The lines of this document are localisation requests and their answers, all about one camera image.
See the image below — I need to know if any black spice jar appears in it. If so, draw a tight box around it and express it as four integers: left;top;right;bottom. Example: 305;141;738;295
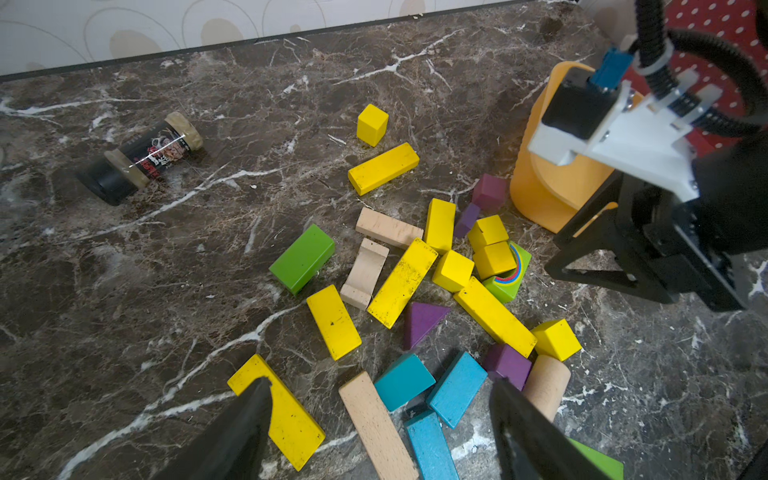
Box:
75;111;203;206

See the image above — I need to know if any long speckled yellow block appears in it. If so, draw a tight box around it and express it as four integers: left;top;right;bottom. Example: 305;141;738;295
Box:
367;238;438;329

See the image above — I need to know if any teal block right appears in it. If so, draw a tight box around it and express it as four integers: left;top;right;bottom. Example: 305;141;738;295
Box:
427;352;488;429

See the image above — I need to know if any green rainbow arch block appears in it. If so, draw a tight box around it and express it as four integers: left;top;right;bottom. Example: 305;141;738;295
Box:
482;241;532;304

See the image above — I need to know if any purple cube block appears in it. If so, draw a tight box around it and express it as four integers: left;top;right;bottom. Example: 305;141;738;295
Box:
472;174;509;212
482;343;532;391

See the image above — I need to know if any red polka dot toaster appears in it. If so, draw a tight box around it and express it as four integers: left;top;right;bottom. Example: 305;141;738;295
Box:
629;1;767;163

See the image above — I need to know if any green rectangular block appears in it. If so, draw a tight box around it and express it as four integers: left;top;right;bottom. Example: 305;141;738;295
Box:
269;224;336;295

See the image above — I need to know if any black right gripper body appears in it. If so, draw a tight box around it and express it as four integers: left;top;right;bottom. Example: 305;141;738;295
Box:
545;134;767;312

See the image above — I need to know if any long natural wood block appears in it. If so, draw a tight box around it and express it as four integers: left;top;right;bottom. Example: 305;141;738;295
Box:
339;371;419;479

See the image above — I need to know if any yellow plastic tray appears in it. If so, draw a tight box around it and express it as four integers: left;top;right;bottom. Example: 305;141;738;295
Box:
509;61;613;234

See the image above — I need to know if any small purple block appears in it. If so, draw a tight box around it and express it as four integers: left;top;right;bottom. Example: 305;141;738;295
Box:
454;203;482;239

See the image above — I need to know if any long yellow block right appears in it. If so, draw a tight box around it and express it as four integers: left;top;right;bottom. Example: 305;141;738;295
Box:
453;276;537;358

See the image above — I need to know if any yellow block upright centre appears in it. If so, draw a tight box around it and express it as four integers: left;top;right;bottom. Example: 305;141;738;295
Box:
424;198;456;254

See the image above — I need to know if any long yellow block front left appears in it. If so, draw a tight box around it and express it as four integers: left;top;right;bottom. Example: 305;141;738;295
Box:
227;354;326;471

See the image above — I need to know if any yellow cube block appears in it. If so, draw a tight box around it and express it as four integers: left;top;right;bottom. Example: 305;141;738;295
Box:
473;242;518;280
531;319;582;362
432;250;475;293
468;215;509;251
356;104;389;147

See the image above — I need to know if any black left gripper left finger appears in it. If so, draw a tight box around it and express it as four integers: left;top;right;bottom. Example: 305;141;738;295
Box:
155;377;273;479

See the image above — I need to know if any natural wood arch block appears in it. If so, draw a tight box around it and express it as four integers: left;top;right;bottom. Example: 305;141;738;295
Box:
340;238;389;310

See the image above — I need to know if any purple triangle block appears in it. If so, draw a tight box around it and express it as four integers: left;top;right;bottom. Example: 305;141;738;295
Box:
404;302;451;350

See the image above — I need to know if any purple cube block near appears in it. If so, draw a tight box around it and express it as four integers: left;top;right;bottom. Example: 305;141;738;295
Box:
482;343;532;391

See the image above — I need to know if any yellow block left short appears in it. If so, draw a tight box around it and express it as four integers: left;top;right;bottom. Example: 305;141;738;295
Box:
307;285;362;361

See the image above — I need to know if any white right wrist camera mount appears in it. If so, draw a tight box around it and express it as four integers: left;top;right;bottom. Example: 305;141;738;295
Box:
527;60;722;202

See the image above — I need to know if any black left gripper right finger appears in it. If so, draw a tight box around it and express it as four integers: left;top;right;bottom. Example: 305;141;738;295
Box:
489;380;607;479

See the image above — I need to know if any purple cube block far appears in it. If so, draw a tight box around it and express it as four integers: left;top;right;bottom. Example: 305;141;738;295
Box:
472;174;509;212

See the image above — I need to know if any natural wood rectangular block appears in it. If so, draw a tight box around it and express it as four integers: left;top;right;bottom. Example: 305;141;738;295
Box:
355;207;424;250

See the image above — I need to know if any teal block left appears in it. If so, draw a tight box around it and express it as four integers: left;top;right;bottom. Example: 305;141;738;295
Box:
374;353;436;412

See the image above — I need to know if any green block front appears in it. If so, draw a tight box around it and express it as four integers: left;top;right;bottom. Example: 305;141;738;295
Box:
570;439;624;480

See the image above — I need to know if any long yellow block far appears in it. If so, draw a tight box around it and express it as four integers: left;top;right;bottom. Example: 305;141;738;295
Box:
348;143;420;196

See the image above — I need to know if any natural wood cylinder block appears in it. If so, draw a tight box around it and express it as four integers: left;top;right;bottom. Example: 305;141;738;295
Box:
522;355;571;422

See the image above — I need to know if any long teal block front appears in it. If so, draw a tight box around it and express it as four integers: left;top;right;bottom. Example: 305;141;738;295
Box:
405;410;459;480

